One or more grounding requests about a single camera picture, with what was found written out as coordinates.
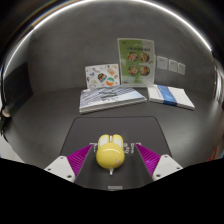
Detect black mouse pad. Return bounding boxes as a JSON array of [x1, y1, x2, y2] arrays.
[[59, 115, 173, 191]]

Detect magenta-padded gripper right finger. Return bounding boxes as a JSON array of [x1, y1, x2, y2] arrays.
[[132, 143, 184, 186]]

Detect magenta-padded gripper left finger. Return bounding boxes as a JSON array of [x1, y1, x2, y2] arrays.
[[44, 143, 96, 184]]

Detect row of white wall sockets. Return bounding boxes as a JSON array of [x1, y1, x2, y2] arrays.
[[155, 55, 187, 76]]

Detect grey-blue striped book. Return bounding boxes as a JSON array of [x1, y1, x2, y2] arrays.
[[78, 84, 148, 115]]

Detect yellow computer mouse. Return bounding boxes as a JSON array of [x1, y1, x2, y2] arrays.
[[95, 133, 126, 176]]

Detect green food leaflet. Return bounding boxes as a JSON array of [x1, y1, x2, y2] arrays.
[[116, 37, 156, 87]]

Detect white card with colourful stickers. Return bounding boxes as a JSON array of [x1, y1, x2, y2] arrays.
[[84, 63, 121, 90]]

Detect white book with blue stripe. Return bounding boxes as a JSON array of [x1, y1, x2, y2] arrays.
[[147, 84, 196, 111]]

